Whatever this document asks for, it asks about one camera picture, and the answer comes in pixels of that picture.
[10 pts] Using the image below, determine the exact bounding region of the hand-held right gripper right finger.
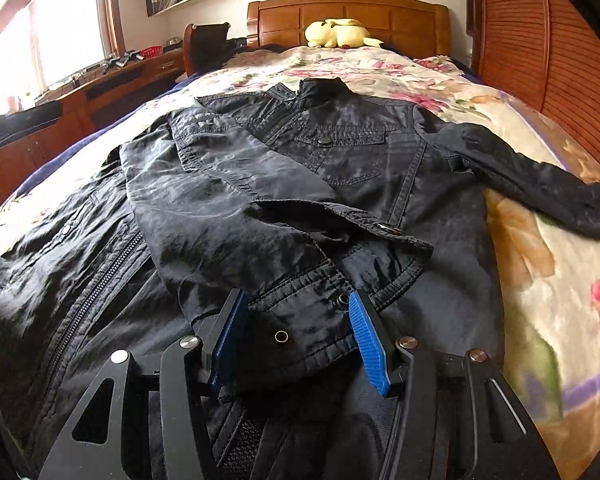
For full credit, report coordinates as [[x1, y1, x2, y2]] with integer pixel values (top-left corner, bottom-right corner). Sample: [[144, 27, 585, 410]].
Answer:
[[347, 289, 561, 480]]

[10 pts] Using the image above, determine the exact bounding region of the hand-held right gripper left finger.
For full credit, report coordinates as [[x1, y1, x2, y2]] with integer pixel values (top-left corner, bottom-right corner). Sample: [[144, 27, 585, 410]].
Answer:
[[39, 287, 251, 480]]

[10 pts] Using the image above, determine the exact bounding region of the black jacket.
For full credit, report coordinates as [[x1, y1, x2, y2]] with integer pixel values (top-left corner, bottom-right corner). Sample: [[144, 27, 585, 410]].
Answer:
[[0, 78, 600, 480]]

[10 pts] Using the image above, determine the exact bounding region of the floral blanket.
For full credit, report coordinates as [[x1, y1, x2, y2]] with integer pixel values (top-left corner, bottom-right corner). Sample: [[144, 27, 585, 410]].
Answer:
[[0, 45, 600, 461]]

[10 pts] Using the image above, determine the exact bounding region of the long wooden desk cabinet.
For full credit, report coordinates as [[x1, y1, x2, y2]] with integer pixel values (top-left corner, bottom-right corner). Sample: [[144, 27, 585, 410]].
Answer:
[[0, 50, 186, 211]]

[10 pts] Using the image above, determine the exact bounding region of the dark wooden chair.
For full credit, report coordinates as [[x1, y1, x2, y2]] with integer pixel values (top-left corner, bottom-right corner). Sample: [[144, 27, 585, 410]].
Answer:
[[182, 22, 231, 77]]

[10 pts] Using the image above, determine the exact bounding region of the yellow plush toy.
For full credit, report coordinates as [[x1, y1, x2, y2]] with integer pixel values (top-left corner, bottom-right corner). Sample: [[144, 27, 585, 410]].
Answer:
[[305, 18, 385, 51]]

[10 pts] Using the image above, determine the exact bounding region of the wooden headboard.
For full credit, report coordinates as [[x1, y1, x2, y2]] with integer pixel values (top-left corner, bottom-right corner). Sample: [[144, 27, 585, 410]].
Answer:
[[246, 0, 452, 57]]

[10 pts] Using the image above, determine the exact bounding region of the wooden louvered wardrobe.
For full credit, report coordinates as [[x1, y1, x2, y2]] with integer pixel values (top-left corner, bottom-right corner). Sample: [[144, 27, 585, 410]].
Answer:
[[467, 0, 600, 183]]

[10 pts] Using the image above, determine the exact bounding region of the window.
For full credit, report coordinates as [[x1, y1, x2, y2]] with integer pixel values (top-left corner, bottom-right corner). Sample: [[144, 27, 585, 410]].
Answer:
[[0, 0, 121, 126]]

